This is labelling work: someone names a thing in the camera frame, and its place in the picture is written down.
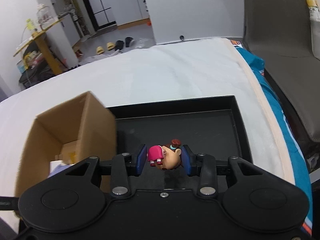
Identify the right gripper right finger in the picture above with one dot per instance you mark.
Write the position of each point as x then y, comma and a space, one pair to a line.
202, 166

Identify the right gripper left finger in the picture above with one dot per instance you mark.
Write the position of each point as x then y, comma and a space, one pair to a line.
124, 166

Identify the girl figurine pink dress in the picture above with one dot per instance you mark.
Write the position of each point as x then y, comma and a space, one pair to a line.
165, 157

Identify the brown cardboard box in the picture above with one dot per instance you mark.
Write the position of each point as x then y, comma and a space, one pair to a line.
71, 131

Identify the black tray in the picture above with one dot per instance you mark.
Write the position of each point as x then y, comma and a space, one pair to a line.
211, 126

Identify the blue patterned sheet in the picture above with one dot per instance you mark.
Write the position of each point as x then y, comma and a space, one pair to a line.
300, 171

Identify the yellow slipper left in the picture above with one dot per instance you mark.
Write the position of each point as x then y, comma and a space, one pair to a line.
100, 50

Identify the yellow slipper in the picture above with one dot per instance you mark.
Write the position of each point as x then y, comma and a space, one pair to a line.
100, 50
110, 46

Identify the black slipper left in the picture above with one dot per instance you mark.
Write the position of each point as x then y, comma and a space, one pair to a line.
119, 45

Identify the black slipper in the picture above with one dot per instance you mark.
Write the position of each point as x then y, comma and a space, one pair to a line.
129, 41
119, 45

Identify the yellow slipper right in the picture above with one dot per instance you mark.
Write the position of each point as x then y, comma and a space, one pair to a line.
110, 46

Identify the black slipper right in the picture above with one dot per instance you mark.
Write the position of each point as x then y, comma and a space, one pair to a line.
129, 41

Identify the white cabinet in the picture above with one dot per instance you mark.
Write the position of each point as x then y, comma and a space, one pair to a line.
104, 13

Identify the grey chair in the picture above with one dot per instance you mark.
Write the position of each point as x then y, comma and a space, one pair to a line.
279, 32

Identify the yellow-capped bottle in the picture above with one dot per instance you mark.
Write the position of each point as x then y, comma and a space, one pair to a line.
313, 10

